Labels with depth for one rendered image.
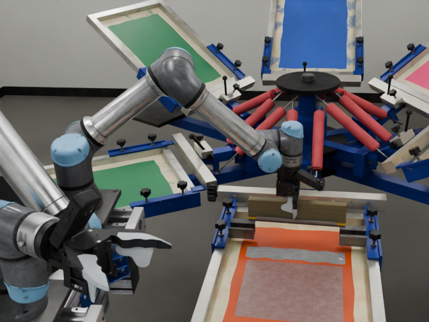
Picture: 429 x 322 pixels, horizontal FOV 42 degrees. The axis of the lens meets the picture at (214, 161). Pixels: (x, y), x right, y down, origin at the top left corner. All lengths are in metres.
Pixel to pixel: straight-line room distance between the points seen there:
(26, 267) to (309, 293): 1.10
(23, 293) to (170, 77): 0.83
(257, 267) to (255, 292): 0.14
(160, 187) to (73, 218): 1.69
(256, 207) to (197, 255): 1.70
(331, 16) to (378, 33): 2.33
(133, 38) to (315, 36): 1.15
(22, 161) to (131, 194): 1.41
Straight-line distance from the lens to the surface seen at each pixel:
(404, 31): 6.10
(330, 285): 1.96
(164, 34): 3.48
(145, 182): 2.62
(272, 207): 2.06
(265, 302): 1.88
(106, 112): 1.85
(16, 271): 1.07
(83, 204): 0.87
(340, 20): 3.77
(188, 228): 4.00
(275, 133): 1.90
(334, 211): 2.05
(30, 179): 1.15
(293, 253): 2.09
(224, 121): 1.70
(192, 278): 3.53
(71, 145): 1.77
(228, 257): 2.07
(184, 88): 1.66
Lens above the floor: 2.18
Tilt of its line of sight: 26 degrees down
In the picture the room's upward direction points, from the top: 3 degrees counter-clockwise
